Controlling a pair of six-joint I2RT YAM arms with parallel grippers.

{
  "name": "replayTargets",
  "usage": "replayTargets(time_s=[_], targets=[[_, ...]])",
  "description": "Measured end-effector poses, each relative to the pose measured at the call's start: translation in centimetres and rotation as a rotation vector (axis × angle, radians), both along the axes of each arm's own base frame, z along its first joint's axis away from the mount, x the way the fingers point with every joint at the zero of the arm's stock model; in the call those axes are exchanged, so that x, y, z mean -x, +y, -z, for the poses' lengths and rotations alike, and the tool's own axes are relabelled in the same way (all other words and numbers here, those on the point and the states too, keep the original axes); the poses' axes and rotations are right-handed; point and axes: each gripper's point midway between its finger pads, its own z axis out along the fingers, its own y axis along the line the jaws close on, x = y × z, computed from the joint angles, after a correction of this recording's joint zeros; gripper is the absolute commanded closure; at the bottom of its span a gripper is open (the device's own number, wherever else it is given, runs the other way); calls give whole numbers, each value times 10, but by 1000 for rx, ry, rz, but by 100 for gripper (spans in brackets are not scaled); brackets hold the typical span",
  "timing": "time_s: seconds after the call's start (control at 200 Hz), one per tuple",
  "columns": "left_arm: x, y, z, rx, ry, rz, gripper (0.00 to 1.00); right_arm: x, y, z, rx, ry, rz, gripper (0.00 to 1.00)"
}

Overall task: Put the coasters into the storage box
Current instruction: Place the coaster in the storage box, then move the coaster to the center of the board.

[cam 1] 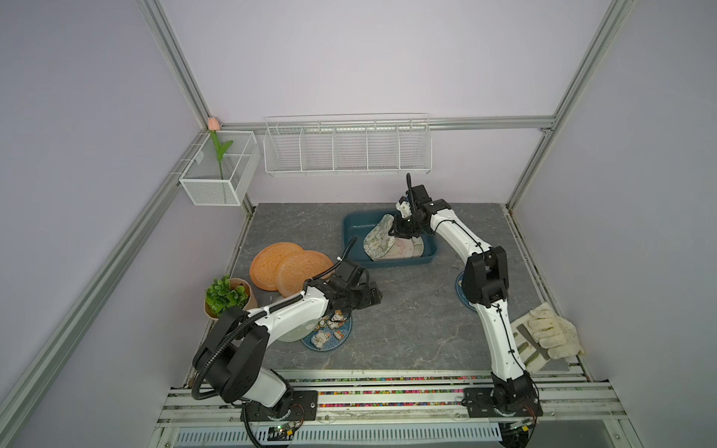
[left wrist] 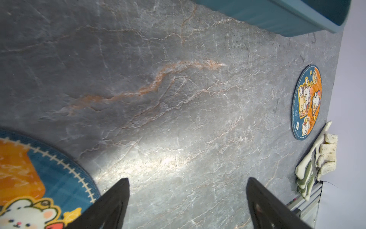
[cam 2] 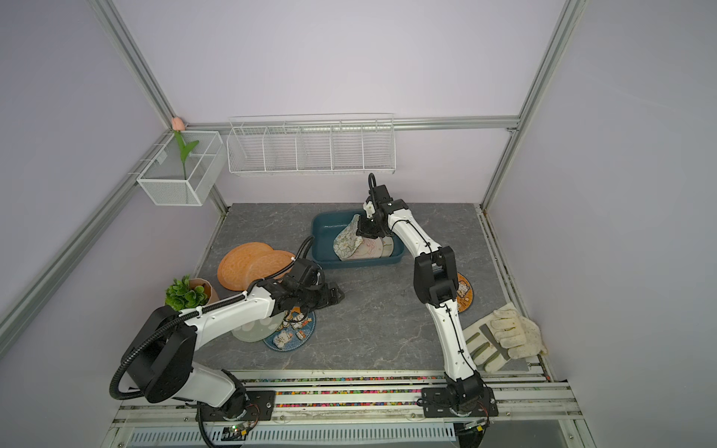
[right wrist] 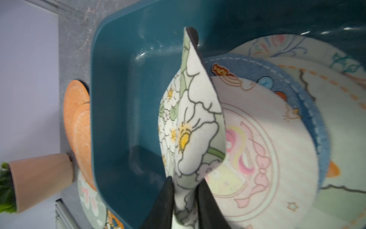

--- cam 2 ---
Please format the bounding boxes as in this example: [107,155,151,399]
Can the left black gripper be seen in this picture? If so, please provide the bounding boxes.
[296,281,345,314]

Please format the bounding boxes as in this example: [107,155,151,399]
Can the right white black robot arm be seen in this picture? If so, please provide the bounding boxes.
[357,174,496,418]

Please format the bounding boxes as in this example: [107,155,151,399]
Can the front orange cork coaster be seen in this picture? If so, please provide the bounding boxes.
[245,250,294,287]

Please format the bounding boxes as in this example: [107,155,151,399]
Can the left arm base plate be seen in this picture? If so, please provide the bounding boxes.
[198,389,276,423]

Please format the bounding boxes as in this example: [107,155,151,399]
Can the white green floral coaster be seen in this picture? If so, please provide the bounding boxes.
[332,214,363,261]

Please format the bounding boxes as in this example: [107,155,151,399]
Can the small potted green plant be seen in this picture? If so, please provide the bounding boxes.
[164,276,218,312]

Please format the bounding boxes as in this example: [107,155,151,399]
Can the blue orange cats coaster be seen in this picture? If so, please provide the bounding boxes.
[457,273,474,313]

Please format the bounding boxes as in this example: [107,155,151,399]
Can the pink white bunny coaster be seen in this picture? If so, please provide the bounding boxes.
[349,237,395,261]

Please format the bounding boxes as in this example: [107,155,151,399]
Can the artificial pink tulip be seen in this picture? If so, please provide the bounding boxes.
[171,117,199,180]

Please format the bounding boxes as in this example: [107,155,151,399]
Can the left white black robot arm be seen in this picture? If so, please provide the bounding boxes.
[109,259,345,420]

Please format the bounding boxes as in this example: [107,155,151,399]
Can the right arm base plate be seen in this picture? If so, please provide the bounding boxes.
[416,386,499,418]

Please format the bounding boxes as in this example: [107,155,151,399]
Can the pale green bunny coaster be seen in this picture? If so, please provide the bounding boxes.
[232,313,286,343]

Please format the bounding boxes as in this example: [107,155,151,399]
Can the back orange cork coaster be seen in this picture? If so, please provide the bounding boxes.
[217,242,273,291]

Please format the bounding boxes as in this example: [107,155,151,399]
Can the blue orange animals coaster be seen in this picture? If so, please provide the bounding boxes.
[263,307,317,352]

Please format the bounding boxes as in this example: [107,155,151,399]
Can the white wire wall rack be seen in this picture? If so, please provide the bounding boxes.
[227,113,397,175]

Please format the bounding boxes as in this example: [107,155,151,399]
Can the teal plastic storage box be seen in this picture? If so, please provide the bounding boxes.
[311,210,405,269]

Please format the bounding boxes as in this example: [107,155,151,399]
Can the white mesh wall basket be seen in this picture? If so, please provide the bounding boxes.
[137,131,228,206]

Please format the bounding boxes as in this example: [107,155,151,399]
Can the white green work glove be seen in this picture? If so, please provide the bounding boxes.
[463,304,548,373]

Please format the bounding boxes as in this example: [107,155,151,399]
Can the orange cork coaster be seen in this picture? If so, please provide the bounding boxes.
[217,242,273,291]
[245,250,294,287]

